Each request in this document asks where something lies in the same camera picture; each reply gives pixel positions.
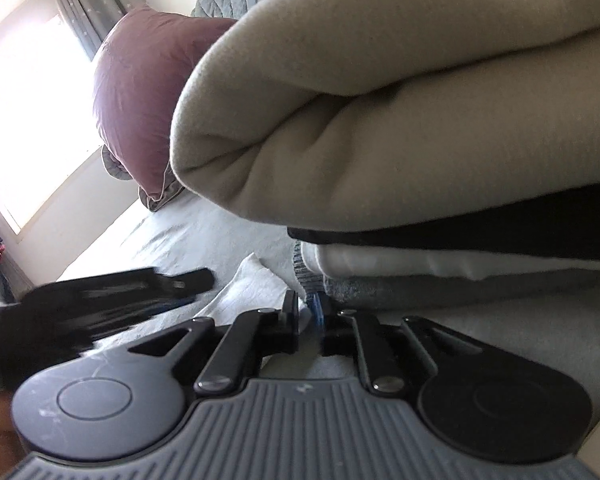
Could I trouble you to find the grey folded garment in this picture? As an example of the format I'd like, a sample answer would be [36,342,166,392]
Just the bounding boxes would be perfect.
[292,239,600,312]

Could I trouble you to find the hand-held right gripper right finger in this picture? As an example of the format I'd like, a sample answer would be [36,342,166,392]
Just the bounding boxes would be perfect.
[310,292,483,394]

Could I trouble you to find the white folded garment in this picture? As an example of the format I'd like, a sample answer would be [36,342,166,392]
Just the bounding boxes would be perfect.
[301,242,600,282]

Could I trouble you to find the white ribbed garment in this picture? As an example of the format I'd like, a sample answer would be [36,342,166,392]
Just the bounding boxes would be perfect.
[194,252,333,382]

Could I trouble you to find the grey patterned curtain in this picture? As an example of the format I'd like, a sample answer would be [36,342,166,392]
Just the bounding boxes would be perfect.
[49,0,150,65]

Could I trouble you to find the window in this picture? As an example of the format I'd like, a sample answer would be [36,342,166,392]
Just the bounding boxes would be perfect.
[0,0,107,235]

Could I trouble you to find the beige folded garment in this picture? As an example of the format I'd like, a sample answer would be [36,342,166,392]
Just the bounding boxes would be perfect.
[170,0,600,239]

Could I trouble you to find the black folded garment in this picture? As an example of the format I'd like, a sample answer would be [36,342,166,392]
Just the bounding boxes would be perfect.
[286,174,600,264]

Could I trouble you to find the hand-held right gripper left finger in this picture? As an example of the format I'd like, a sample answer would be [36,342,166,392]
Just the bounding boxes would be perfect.
[126,290,302,395]

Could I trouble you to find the pink velvet pillow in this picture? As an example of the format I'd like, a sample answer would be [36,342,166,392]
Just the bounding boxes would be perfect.
[92,4,242,214]

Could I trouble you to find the grey bed blanket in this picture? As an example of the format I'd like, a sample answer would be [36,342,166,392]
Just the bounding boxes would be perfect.
[55,187,600,413]

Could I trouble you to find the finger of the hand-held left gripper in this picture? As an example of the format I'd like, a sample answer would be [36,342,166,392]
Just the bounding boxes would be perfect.
[94,296,197,345]
[94,267,216,307]

